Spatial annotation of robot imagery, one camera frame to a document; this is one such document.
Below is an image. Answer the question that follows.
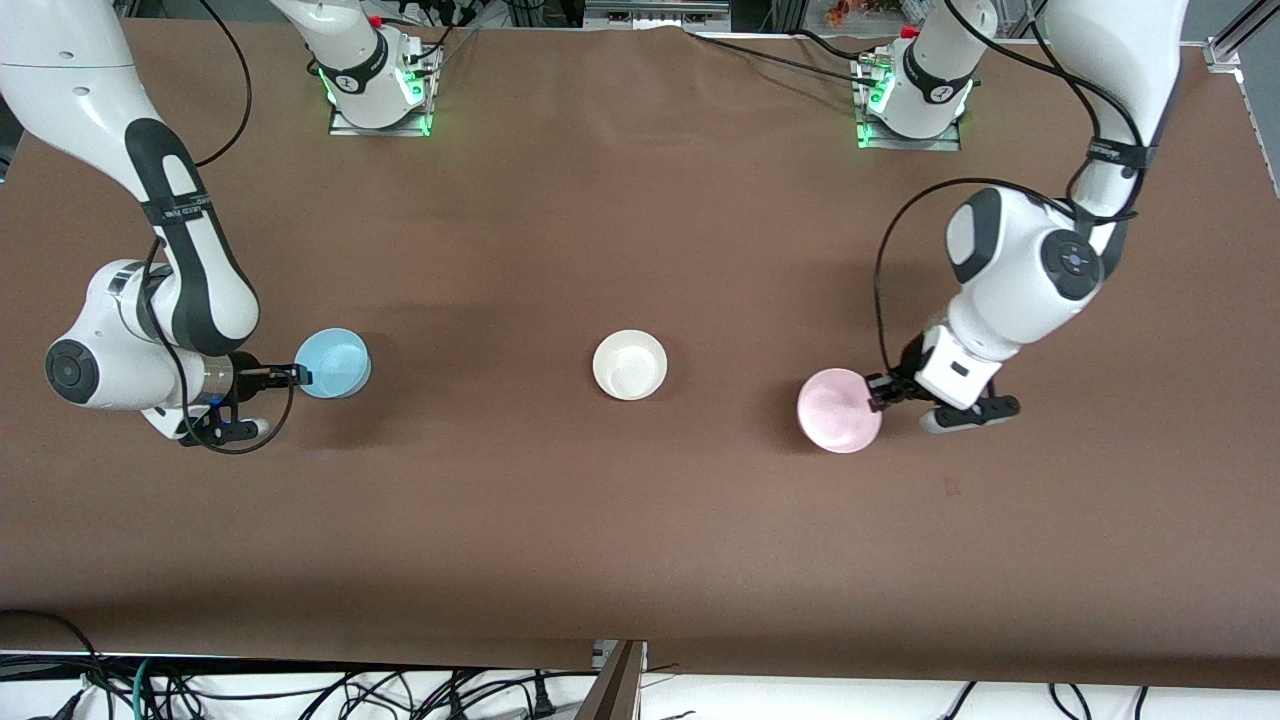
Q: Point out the blue bowl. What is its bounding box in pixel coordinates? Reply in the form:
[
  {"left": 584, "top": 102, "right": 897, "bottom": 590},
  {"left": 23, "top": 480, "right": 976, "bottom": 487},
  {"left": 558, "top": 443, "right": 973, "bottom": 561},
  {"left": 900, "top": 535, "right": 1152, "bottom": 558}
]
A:
[{"left": 293, "top": 327, "right": 372, "bottom": 400}]

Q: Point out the pink bowl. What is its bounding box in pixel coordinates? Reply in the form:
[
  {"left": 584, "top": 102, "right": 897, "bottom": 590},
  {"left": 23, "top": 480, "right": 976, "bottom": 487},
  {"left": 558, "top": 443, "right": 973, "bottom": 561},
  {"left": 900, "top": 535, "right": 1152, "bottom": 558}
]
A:
[{"left": 796, "top": 367, "right": 885, "bottom": 455}]

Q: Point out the white bowl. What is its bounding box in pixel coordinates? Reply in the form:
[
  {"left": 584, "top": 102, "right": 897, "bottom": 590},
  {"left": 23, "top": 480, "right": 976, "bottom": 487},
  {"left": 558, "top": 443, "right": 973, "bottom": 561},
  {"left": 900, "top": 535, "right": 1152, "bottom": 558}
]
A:
[{"left": 592, "top": 329, "right": 669, "bottom": 402}]

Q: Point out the large table cover sheet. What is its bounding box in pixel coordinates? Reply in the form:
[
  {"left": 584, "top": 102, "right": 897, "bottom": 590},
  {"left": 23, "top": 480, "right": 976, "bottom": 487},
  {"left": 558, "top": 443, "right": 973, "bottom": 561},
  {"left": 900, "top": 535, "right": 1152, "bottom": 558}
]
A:
[{"left": 0, "top": 18, "right": 1280, "bottom": 691}]

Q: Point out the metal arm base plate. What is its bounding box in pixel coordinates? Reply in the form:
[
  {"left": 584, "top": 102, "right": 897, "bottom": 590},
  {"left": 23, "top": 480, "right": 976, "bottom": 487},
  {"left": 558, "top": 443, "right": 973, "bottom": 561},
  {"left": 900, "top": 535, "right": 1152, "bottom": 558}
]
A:
[
  {"left": 328, "top": 40, "right": 442, "bottom": 138},
  {"left": 853, "top": 50, "right": 964, "bottom": 153}
]

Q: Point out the grey post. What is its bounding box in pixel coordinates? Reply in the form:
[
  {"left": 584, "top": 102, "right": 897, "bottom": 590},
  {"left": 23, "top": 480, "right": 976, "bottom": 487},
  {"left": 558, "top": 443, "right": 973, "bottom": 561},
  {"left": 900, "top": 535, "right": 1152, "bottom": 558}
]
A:
[{"left": 577, "top": 640, "right": 648, "bottom": 720}]

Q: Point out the grey metal bracket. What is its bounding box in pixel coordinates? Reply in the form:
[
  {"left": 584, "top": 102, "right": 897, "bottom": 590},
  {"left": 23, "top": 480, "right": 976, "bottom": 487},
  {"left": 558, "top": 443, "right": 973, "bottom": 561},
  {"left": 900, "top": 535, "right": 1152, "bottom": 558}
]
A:
[{"left": 585, "top": 0, "right": 731, "bottom": 29}]

